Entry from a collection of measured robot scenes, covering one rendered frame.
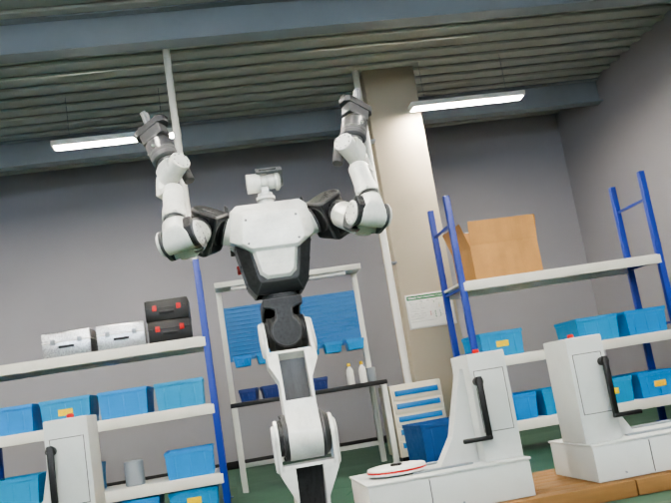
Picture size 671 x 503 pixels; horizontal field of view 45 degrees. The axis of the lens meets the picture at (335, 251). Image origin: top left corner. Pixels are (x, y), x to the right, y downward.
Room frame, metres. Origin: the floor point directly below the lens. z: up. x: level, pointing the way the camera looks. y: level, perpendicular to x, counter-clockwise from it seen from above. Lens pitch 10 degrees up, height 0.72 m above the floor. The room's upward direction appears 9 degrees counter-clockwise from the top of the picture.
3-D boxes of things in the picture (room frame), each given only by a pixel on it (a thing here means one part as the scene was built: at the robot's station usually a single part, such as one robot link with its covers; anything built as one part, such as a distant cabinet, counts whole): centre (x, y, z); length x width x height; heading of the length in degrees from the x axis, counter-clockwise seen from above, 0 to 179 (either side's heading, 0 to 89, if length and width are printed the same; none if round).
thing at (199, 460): (6.73, 1.41, 0.36); 0.50 x 0.38 x 0.21; 9
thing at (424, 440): (6.69, -0.57, 0.19); 0.50 x 0.41 x 0.37; 14
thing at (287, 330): (2.77, 0.22, 0.97); 0.28 x 0.13 x 0.18; 9
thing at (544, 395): (7.19, -1.64, 0.36); 0.50 x 0.38 x 0.21; 10
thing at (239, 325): (7.65, 0.47, 0.94); 1.40 x 0.70 x 1.89; 99
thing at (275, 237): (2.74, 0.21, 1.23); 0.34 x 0.30 x 0.36; 99
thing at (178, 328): (6.68, 1.43, 1.41); 0.42 x 0.34 x 0.17; 11
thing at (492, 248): (7.20, -1.37, 1.70); 0.71 x 0.54 x 0.51; 102
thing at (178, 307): (6.68, 1.43, 1.57); 0.42 x 0.34 x 0.17; 9
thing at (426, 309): (8.32, -0.86, 1.38); 0.49 x 0.01 x 0.35; 99
